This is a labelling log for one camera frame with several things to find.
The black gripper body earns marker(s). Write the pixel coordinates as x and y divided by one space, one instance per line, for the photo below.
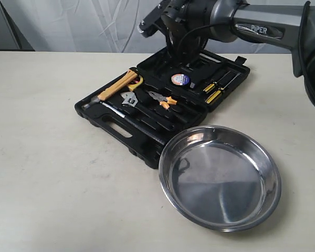
183 43

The black adjustable wrench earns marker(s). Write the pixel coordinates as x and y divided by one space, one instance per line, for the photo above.
130 100

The black plastic tool case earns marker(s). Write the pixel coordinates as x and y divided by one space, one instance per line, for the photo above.
139 133

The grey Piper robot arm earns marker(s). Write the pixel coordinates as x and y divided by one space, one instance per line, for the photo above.
190 24

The yellow black screwdriver lower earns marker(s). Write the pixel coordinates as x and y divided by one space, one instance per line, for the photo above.
218 92

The yellow utility knife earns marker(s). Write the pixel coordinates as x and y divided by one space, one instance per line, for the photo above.
118 85

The white fabric backdrop curtain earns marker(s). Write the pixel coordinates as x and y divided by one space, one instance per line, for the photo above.
76 26

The round stainless steel tray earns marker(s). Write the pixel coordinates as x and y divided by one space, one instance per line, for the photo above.
219 178

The orange handled pliers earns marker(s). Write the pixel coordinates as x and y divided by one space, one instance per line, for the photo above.
168 103

